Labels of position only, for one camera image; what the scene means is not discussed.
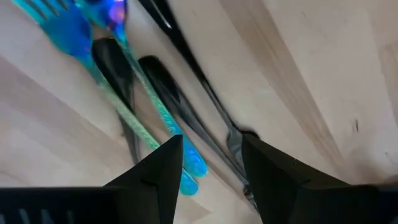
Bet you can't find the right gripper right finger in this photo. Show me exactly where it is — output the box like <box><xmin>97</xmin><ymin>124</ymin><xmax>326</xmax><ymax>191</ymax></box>
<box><xmin>241</xmin><ymin>133</ymin><xmax>398</xmax><ymax>224</ymax></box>

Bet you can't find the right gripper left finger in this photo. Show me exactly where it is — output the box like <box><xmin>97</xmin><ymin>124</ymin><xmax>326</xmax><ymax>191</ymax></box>
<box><xmin>0</xmin><ymin>134</ymin><xmax>184</xmax><ymax>224</ymax></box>

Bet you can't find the iridescent blue spoon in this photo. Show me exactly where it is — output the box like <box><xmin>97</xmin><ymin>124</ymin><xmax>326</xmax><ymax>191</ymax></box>
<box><xmin>74</xmin><ymin>0</ymin><xmax>208</xmax><ymax>179</ymax></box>

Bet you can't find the black spoon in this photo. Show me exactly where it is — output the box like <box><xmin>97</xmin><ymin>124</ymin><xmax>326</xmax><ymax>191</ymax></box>
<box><xmin>137</xmin><ymin>55</ymin><xmax>261</xmax><ymax>215</ymax></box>

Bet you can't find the black metal fork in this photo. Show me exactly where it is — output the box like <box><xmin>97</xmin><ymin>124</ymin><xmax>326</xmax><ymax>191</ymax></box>
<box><xmin>136</xmin><ymin>0</ymin><xmax>261</xmax><ymax>175</ymax></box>
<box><xmin>91</xmin><ymin>36</ymin><xmax>142</xmax><ymax>166</ymax></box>

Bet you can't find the iridescent blue fork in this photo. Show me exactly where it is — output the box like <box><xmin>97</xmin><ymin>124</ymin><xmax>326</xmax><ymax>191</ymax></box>
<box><xmin>11</xmin><ymin>0</ymin><xmax>200</xmax><ymax>197</ymax></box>

